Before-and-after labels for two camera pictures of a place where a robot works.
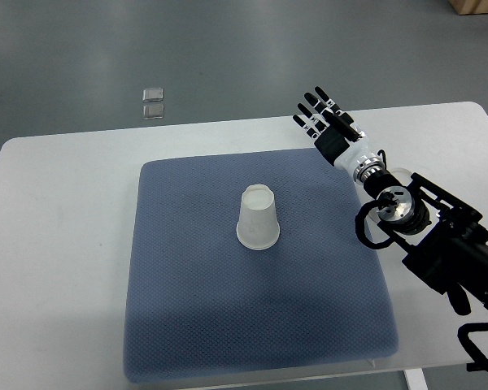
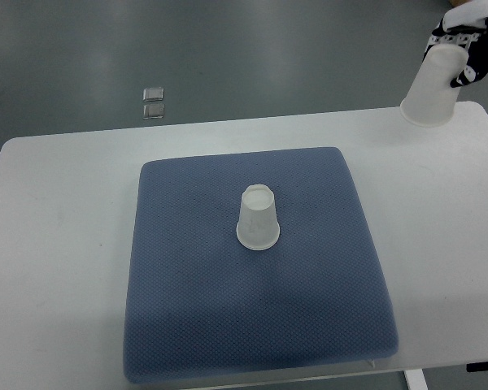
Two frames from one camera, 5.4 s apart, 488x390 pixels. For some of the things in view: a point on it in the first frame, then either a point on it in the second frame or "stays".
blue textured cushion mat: x=250 y=264 stays
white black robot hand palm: x=343 y=153 to x=478 y=27
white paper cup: x=403 y=175 to x=430 y=99
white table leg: x=416 y=379 stays
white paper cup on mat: x=258 y=228 stays
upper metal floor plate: x=153 y=94 stays
